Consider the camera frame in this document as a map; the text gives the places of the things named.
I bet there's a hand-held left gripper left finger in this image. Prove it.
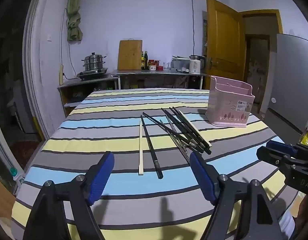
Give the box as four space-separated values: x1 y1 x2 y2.
23 151 115 240

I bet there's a yellow snack bag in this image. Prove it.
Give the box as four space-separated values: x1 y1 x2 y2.
299 130 308 147

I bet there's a clear storage box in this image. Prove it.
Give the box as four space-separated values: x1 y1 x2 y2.
171 56 192 73

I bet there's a long black chopstick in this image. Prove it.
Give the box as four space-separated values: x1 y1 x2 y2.
140 115 164 179

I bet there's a steel steamer pot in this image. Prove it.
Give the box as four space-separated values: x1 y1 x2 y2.
81 52 107 72

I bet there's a wooden cutting board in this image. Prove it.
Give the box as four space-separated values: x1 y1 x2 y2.
118 39 143 71

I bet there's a white electric kettle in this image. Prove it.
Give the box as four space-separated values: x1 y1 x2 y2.
189 55 206 74

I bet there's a black wall cable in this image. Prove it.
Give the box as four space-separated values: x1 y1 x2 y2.
191 0 196 55

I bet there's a pink utensil holder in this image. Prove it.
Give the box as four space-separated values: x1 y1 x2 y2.
205 75 256 128

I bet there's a yellow wooden door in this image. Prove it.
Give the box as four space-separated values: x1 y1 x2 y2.
206 0 246 90

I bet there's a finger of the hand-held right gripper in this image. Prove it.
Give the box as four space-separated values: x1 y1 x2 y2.
256 146 295 167
266 140 298 153

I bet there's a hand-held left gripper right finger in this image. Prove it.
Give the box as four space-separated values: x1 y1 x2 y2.
189 152 280 240

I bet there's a grey refrigerator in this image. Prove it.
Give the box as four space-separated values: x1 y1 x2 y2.
259 33 308 143

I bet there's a low steel stand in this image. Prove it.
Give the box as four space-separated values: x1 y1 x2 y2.
57 77 119 117

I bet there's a striped tablecloth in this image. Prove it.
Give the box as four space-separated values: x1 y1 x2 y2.
11 88 298 240

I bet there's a pile of black chopsticks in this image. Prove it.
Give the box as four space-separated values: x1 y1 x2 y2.
143 106 212 164

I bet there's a green curtain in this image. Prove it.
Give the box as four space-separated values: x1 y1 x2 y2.
66 0 84 42

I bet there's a black induction cooker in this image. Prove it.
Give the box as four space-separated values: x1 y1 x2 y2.
77 67 109 80

